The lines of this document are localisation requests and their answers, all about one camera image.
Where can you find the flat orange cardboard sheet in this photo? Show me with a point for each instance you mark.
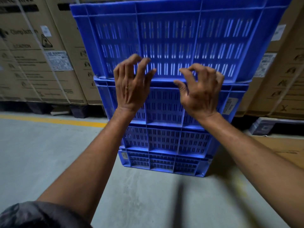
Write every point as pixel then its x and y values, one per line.
pixel 287 149

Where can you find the blue plastic pallet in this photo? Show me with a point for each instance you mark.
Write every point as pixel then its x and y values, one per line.
pixel 263 127

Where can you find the person's right hand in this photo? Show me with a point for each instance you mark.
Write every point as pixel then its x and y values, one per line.
pixel 203 97

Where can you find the person's left forearm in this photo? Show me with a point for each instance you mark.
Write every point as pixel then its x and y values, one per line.
pixel 90 168

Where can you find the person's grey patterned shirt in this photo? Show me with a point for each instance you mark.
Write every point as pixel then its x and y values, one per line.
pixel 40 217

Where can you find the person's left hand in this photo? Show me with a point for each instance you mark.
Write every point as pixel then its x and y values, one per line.
pixel 130 90

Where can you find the person's right forearm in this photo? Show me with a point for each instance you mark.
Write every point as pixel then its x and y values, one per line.
pixel 261 168

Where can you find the dark pallet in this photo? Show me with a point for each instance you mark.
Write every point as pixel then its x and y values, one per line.
pixel 78 111

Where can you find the blue crate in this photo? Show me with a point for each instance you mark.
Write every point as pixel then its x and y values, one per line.
pixel 164 106
pixel 164 163
pixel 180 33
pixel 164 140

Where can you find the row of washing machine boxes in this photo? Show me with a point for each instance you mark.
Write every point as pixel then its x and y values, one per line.
pixel 31 68

